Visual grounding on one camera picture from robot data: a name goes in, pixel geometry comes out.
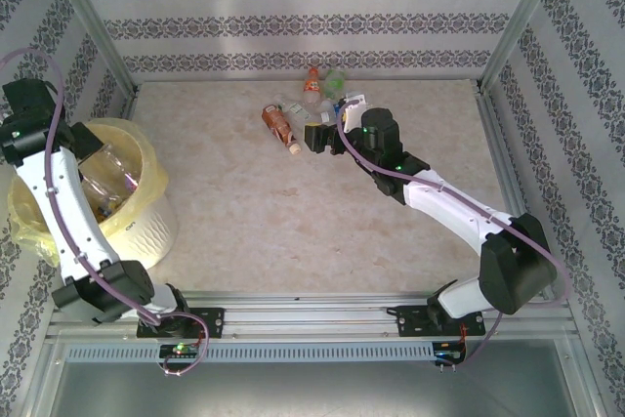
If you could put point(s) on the brown plastic bottle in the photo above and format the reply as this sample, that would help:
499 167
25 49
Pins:
276 119

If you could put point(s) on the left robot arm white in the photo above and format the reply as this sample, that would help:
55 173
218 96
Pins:
73 221

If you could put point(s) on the bin with yellow bag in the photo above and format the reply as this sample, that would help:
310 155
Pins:
149 163

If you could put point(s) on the aluminium cross rail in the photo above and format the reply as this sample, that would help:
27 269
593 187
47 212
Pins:
312 314

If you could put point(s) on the green dotted plastic bottle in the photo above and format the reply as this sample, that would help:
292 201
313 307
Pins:
335 81

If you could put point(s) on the small clear plastic bottle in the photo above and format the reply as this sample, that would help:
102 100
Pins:
324 107

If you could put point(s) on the aluminium frame post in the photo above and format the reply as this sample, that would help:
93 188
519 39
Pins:
527 16
93 21

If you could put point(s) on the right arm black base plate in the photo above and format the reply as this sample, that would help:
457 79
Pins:
415 321

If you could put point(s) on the clear bottle white label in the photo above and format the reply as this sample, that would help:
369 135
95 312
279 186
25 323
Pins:
296 108

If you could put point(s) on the white ribbed waste bin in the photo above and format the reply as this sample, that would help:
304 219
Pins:
151 236

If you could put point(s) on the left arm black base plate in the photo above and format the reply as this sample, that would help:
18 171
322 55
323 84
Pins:
210 321

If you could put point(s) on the grey metal panel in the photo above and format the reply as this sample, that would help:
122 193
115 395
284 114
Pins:
312 392

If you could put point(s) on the orange label plastic bottle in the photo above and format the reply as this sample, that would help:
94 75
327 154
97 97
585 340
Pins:
311 82

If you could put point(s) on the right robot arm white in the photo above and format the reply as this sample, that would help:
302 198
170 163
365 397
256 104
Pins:
454 207

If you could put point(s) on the small controller board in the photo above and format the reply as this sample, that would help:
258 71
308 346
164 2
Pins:
449 353
180 351

